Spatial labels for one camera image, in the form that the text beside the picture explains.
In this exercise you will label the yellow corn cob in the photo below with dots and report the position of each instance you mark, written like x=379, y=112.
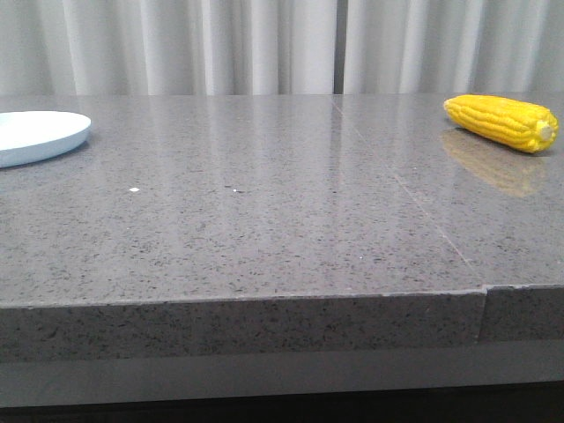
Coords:
x=520, y=125

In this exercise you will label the light blue round plate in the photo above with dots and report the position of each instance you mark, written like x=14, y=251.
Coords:
x=32, y=136

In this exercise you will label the white pleated curtain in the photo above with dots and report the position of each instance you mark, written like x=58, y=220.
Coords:
x=289, y=47

